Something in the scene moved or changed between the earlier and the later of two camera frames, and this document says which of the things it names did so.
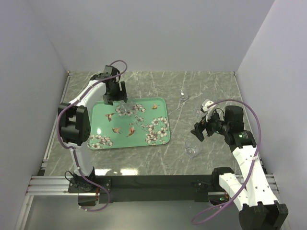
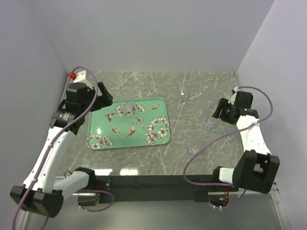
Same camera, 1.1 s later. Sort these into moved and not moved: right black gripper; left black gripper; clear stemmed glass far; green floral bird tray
Moved: right black gripper; left black gripper
Not moved: clear stemmed glass far; green floral bird tray
